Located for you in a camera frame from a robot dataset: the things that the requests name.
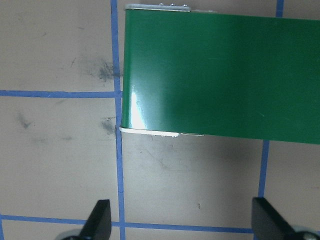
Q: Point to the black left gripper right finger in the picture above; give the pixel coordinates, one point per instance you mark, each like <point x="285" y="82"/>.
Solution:
<point x="268" y="224"/>

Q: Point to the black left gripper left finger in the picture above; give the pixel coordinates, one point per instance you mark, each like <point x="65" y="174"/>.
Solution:
<point x="99" y="224"/>

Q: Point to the green conveyor belt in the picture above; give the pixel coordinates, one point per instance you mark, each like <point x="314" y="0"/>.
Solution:
<point x="203" y="73"/>

